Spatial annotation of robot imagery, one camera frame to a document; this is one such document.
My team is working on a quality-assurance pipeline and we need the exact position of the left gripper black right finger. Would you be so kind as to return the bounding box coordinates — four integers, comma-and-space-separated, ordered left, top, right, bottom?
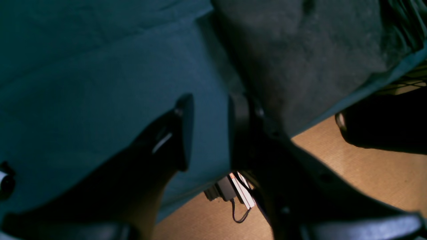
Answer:
229, 94, 426, 240

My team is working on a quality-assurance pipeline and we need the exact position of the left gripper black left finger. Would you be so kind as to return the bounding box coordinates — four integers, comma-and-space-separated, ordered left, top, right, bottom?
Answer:
1, 94, 194, 240

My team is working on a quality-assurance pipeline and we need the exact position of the grey T-shirt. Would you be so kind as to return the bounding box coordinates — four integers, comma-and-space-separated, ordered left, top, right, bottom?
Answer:
212, 0, 426, 135

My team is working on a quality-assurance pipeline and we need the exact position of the white marker pen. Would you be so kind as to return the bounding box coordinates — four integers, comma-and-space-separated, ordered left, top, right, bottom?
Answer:
0, 161, 16, 201

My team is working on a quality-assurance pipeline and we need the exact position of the blue table cloth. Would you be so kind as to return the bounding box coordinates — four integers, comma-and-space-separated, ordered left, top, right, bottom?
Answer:
0, 0, 427, 224

